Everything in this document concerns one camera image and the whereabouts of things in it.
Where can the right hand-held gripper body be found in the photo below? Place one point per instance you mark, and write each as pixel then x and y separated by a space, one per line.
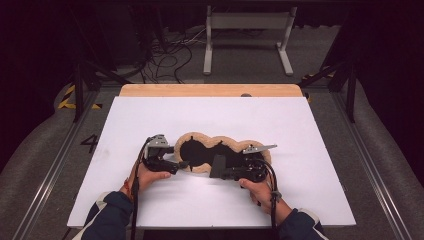
pixel 253 170

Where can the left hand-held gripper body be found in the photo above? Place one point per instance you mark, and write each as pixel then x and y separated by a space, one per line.
pixel 156 156

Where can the person's left hand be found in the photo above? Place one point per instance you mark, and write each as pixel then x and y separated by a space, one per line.
pixel 146 180

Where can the person's right hand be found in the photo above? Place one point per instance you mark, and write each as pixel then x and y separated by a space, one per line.
pixel 263 196

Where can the white board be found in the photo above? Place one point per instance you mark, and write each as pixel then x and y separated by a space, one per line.
pixel 150 113

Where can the black metal stand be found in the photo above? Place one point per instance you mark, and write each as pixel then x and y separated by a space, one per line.
pixel 350 93
pixel 78 86

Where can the yellow black floor tape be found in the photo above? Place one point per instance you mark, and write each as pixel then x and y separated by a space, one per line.
pixel 316 75
pixel 68 100

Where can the white metal stand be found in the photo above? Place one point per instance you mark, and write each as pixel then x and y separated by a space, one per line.
pixel 208 50

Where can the dark curtain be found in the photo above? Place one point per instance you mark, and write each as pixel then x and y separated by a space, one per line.
pixel 23 66
pixel 393 83

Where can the aluminium floor rail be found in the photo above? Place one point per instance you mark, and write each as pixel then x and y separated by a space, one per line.
pixel 56 166
pixel 370 173

